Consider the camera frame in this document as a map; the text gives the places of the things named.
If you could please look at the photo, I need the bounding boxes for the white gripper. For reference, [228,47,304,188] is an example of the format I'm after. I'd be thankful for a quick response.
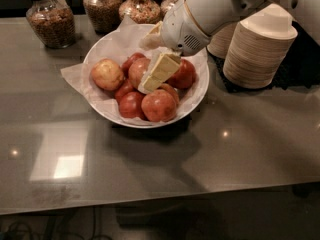
[138,0,211,94]

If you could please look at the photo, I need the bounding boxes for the large apple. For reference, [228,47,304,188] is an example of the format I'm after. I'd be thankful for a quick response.
[128,58,150,89]

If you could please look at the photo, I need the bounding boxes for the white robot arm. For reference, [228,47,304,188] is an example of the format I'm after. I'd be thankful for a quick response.
[140,0,320,89]

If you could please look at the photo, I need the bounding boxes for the partly hidden right apple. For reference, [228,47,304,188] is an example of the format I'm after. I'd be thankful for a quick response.
[159,83,180,106]

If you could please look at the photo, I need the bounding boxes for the red back apple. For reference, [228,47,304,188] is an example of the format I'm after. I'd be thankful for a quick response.
[121,52,145,76]

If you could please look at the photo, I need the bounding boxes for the dark red right apple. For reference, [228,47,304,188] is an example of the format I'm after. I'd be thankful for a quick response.
[167,59,196,89]

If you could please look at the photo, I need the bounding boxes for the white bowl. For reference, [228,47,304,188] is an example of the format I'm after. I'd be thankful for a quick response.
[82,23,210,130]

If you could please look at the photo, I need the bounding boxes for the small middle left apple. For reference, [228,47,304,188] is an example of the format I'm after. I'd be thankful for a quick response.
[114,79,135,102]

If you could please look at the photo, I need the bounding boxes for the front orange-red apple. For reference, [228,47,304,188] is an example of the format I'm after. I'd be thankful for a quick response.
[141,89,177,122]

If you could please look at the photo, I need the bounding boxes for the yellowish apple far left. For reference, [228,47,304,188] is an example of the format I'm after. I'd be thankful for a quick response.
[91,59,125,91]

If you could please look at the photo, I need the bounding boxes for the rear paper bowl stack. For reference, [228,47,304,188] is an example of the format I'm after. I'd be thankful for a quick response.
[207,23,236,59]

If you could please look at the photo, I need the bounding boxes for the paper bowl stack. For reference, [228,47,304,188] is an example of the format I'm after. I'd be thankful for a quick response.
[223,4,298,89]
[207,23,236,59]

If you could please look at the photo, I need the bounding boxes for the front left red apple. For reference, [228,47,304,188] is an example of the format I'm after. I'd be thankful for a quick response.
[119,91,145,120]

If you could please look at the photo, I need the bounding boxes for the front paper bowl stack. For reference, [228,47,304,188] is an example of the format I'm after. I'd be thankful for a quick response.
[223,4,298,89]

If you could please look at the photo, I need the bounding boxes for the white paper liner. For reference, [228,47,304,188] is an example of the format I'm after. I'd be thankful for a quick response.
[60,16,209,127]

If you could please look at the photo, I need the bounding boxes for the left glass cereal jar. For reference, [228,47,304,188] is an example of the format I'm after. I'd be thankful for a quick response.
[26,0,76,49]

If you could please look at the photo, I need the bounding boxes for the black mat under stacks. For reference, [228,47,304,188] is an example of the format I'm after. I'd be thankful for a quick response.
[210,21,320,93]

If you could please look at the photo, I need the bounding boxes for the black floor cables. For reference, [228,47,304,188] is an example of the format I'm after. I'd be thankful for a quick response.
[0,207,114,240]

